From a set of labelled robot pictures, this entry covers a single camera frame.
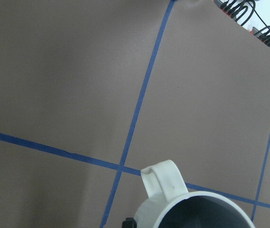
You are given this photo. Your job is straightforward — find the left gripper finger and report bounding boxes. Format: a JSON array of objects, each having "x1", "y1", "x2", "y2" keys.
[{"x1": 122, "y1": 218, "x2": 136, "y2": 228}]

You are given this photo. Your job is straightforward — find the white ceramic mug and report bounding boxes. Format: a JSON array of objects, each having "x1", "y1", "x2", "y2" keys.
[{"x1": 134, "y1": 160, "x2": 254, "y2": 228}]

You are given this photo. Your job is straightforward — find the brown paper table cover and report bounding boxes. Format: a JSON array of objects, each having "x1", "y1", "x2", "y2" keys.
[{"x1": 0, "y1": 0, "x2": 270, "y2": 228}]

